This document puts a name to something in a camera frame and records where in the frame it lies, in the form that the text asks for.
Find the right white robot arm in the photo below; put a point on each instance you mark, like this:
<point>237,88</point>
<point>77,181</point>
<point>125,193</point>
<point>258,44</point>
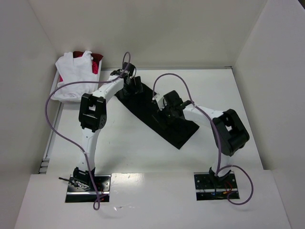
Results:
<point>229,132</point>

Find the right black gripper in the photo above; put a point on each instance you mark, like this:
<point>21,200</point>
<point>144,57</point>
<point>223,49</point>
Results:
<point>165,114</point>

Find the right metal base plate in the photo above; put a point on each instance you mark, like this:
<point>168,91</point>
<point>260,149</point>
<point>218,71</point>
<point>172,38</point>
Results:
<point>206,189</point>

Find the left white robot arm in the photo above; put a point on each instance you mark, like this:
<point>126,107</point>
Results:
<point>93,117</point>

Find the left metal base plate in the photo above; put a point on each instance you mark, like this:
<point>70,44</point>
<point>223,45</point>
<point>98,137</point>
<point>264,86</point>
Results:
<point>78,193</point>

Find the white plastic laundry basket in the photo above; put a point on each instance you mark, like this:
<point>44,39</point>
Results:
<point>72,92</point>

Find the grey slotted rail bracket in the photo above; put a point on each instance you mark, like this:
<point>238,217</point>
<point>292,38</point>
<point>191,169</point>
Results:
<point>44,166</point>

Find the red t shirt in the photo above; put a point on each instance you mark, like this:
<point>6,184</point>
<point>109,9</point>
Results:
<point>78,66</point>

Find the aluminium table edge rail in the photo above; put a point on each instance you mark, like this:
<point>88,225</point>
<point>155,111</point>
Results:
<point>175,68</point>

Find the white t shirt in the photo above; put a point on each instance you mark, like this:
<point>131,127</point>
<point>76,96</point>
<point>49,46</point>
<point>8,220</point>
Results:
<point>81,70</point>

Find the black t shirt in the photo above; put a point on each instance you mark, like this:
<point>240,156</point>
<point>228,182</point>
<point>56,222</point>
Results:
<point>175,131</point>

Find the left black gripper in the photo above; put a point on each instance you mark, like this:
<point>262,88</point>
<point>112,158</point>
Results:
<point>132,86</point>

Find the metal base plate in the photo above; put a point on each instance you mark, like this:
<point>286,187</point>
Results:
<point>206,189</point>
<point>78,193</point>

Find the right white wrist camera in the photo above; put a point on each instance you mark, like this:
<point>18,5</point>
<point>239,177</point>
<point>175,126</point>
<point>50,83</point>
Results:
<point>157,98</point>

